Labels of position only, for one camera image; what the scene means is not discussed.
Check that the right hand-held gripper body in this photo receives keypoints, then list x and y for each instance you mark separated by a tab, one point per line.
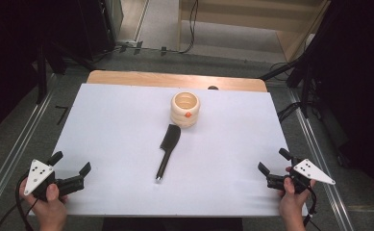
308	170

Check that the grey cabinet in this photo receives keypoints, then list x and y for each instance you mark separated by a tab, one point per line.
114	19

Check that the black floor tape strip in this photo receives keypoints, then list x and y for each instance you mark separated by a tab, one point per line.
163	51
123	48
138	47

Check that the black curtain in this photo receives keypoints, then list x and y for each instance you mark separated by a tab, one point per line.
357	80
21	48

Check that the person's left hand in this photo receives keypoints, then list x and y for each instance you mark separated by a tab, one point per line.
48	211

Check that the person's right hand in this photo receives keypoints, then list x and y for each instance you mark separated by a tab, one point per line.
292	208

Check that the black metal stand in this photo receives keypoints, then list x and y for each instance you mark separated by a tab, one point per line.
304	83
41	73

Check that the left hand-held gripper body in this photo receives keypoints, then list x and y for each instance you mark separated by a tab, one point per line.
40	174

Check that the metal floor rail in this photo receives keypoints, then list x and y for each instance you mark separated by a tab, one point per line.
316	150
21	141

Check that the white table mat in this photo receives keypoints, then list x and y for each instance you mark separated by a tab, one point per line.
117	154

